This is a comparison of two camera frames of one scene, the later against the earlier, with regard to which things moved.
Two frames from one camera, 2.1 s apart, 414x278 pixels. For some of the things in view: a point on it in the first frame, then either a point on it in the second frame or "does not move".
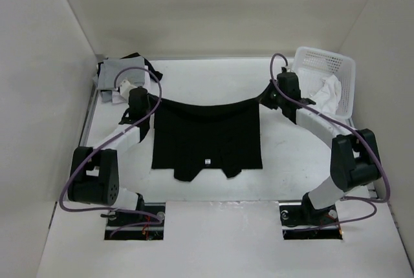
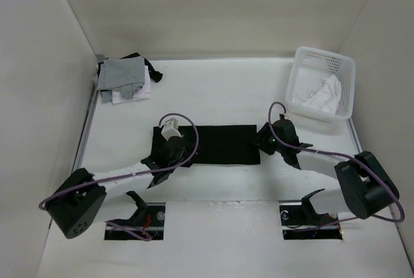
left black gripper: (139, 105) -> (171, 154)
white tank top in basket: (327, 97) does not move
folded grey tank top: (112, 72) does not move
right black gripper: (265, 99) -> (262, 136)
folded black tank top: (155, 74) does not move
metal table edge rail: (94, 104) does not move
